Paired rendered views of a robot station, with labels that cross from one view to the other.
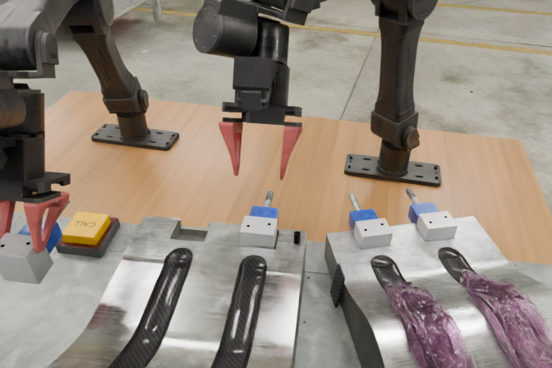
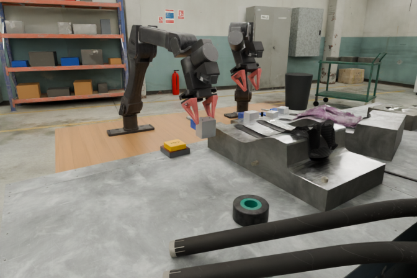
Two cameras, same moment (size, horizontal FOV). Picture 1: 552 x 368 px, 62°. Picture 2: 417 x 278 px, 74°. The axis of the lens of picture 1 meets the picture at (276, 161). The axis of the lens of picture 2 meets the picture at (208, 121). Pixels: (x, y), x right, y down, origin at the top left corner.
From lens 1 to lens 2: 0.89 m
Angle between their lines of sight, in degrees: 41
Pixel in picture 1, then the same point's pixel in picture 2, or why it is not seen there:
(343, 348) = not seen: hidden behind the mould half
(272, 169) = not seen: hidden behind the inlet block
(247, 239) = (251, 116)
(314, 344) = not seen: hidden behind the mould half
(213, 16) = (239, 32)
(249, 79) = (258, 47)
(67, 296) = (198, 162)
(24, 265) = (213, 125)
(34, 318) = (197, 170)
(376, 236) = (275, 113)
